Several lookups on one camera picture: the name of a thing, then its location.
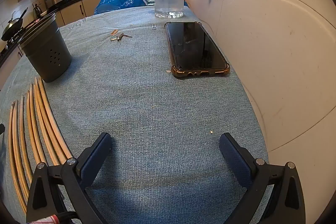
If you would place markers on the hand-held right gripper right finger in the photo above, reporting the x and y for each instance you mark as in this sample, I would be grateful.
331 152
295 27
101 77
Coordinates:
240 161

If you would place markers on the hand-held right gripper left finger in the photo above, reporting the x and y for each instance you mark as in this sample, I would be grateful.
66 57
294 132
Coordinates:
92 163

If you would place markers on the row of wooden chopsticks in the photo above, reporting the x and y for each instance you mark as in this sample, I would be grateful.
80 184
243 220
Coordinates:
51 124

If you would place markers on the dark grey utensil holder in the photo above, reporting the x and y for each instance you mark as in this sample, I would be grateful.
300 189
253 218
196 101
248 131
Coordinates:
44 56

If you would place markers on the grey-blue tablecloth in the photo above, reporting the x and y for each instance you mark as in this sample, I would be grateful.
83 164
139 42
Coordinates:
136 108

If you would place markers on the smartphone in amber case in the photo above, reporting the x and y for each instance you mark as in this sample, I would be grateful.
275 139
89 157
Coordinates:
195 48

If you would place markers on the black gas stove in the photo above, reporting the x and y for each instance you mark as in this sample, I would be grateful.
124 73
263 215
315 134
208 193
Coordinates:
10 41

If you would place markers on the black wok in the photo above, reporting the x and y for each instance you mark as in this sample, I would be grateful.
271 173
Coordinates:
11 27

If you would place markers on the steel kettle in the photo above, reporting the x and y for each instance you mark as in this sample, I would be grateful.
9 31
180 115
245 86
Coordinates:
37 11

